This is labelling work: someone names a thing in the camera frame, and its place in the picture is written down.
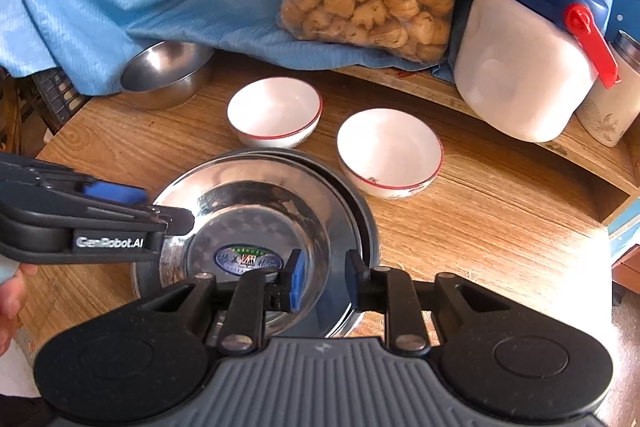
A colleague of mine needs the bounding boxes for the plain steel plate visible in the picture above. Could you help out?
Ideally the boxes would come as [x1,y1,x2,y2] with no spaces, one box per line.
[225,148,382,339]

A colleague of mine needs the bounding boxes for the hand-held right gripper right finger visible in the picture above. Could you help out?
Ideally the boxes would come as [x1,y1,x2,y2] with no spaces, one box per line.
[345,249,507,353]

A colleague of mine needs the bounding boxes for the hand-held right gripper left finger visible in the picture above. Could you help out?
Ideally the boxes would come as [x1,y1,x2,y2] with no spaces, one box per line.
[136,248,304,353]

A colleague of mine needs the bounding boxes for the plain white red-rimmed bowl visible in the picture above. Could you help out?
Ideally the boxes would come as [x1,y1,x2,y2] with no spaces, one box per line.
[227,77,324,149]

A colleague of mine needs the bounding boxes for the black plastic crate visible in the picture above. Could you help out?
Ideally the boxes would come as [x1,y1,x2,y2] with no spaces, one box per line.
[27,68,94,134]

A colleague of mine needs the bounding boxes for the brown wooden cabinet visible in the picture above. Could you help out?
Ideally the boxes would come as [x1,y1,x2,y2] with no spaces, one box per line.
[611,246,640,304]

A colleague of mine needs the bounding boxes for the white red-rimmed bowl with print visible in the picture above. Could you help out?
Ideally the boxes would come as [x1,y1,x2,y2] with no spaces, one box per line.
[336,109,444,199]

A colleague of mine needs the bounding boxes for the wooden desktop shelf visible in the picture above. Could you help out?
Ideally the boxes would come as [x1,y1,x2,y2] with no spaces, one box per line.
[320,63,640,228]

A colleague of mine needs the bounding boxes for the white floral thermos cup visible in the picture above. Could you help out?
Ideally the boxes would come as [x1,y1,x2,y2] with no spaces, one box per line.
[577,29,640,148]

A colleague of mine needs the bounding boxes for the white jar with blue lid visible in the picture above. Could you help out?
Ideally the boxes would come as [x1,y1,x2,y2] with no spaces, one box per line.
[453,0,622,144]

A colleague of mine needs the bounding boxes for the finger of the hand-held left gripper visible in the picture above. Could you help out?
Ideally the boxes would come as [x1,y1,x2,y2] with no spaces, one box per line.
[0,151,149,214]
[65,202,196,239]

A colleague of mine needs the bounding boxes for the steel plate with oval label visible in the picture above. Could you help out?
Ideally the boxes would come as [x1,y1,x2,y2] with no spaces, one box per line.
[131,152,362,341]

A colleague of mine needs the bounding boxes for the person's left hand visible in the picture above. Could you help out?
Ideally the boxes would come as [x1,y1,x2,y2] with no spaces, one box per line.
[0,263,40,358]

